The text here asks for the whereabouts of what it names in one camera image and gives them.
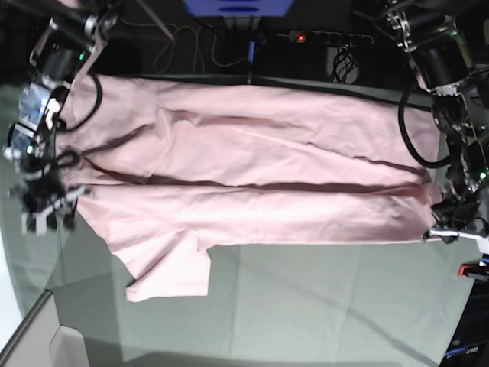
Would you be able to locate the black power strip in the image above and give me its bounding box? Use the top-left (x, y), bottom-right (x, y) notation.
top-left (288, 30), bottom-right (374, 48)

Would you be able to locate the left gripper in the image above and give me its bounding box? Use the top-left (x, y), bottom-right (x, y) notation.
top-left (423, 188), bottom-right (488, 255)

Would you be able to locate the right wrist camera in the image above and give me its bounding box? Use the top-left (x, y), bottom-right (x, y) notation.
top-left (21, 213), bottom-right (47, 235)

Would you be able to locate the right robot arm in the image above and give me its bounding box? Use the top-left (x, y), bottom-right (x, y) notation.
top-left (2, 1), bottom-right (123, 235)

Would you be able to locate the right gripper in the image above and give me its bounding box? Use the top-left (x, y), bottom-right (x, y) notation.
top-left (9, 180), bottom-right (90, 234)

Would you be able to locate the pink t-shirt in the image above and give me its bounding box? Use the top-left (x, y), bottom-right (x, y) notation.
top-left (56, 76), bottom-right (441, 303)

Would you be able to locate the blue clamp handle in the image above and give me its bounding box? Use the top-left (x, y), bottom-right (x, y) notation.
top-left (247, 40), bottom-right (255, 67)

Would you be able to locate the red right table clamp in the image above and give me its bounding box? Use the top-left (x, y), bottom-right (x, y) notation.
top-left (458, 259), bottom-right (489, 282)

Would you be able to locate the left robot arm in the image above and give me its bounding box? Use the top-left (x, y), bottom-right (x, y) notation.
top-left (358, 1), bottom-right (488, 258)

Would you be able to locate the blue box at top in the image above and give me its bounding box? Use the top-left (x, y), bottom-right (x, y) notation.
top-left (183, 0), bottom-right (293, 17)

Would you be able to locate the white bin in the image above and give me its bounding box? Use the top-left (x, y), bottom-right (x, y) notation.
top-left (1, 291), bottom-right (89, 367)

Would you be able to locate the green table cloth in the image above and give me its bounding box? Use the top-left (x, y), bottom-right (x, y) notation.
top-left (1, 88), bottom-right (479, 366)

